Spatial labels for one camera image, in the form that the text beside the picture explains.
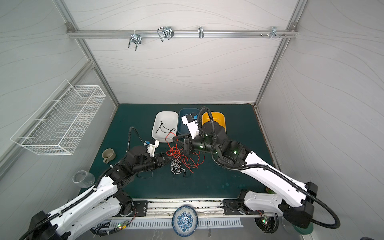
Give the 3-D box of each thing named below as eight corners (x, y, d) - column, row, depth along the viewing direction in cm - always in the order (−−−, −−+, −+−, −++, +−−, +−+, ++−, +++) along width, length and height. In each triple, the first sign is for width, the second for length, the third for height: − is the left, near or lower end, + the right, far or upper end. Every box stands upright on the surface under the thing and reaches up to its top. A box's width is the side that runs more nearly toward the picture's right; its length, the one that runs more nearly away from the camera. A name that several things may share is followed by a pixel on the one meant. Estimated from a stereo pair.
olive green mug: (106, 164, 90) (103, 161, 86) (104, 154, 94) (100, 151, 90) (117, 159, 92) (114, 156, 88) (114, 149, 96) (111, 146, 93)
